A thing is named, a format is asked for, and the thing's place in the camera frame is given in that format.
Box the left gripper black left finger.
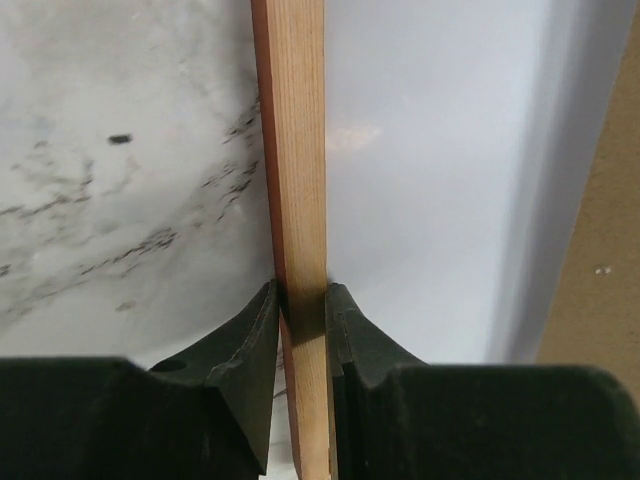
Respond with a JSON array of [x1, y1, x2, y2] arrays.
[[1, 282, 279, 479]]

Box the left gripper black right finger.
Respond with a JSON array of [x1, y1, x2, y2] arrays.
[[325, 284, 639, 479]]

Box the orange wooden picture frame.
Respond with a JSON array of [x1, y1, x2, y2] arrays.
[[251, 1, 330, 479]]

